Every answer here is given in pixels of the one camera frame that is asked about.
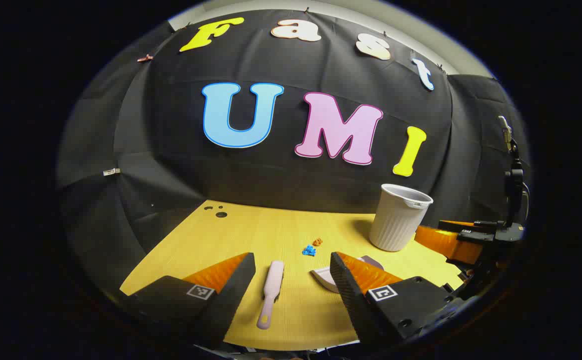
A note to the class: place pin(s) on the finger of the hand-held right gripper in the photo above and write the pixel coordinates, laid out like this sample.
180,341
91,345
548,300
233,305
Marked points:
463,225
445,244

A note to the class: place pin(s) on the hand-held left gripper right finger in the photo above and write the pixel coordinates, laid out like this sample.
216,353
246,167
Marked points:
345,291

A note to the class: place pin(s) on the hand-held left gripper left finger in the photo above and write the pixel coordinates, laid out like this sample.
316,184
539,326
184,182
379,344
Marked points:
235,286

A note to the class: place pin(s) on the pink dustpan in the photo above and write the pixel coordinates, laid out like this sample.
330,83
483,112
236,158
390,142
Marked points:
323,278

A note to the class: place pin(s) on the small pink broom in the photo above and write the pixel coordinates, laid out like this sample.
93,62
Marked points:
274,280

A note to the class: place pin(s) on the white ribbed garbage bin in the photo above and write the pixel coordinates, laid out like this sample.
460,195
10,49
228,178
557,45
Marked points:
398,225

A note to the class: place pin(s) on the blue trash scrap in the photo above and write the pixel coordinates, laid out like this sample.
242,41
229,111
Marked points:
309,250

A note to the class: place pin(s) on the orange trash scrap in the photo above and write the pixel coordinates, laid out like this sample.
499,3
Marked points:
317,241

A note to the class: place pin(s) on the yellow wooden desktop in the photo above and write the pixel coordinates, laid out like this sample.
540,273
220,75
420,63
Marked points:
281,235

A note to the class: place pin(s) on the black backdrop cloth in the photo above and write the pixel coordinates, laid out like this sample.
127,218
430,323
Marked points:
290,190

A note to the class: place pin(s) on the white cloth clip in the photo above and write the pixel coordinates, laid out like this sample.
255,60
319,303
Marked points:
111,172

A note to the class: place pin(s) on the red cloth clip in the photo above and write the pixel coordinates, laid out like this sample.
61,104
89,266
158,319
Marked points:
145,58

